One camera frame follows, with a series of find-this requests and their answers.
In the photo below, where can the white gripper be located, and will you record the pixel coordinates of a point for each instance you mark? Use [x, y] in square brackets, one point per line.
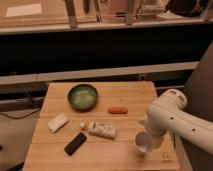
[154, 140]

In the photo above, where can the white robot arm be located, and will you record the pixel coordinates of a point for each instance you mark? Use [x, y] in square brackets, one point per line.
[166, 113]

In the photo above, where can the green ceramic bowl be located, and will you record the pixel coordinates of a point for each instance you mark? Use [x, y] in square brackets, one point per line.
[83, 97]

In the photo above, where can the orange oblong object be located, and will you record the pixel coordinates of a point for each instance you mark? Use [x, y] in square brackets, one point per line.
[118, 110]

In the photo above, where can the white squeeze tube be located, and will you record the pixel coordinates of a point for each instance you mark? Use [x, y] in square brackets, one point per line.
[99, 129]

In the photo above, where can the black rectangular remote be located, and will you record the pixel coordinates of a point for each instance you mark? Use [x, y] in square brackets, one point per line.
[75, 143]

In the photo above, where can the white rectangular block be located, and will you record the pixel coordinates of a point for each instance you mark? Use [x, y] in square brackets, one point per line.
[56, 123]

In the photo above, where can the white paper sheet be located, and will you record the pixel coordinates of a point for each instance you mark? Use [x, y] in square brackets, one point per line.
[24, 10]

